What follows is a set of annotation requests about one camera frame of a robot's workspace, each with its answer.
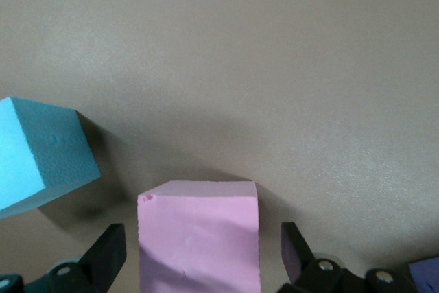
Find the purple foam cube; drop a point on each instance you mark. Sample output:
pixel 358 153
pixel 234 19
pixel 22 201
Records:
pixel 427 277

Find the pink foam cube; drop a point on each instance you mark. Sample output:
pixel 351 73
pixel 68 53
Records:
pixel 199 238

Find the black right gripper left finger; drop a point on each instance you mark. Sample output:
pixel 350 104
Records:
pixel 103 258

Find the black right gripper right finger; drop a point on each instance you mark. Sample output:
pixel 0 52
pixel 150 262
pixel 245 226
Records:
pixel 322 277

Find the blue foam cube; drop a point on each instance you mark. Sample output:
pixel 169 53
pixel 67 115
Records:
pixel 34 155

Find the brown paper table cover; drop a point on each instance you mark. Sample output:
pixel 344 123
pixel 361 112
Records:
pixel 240 66

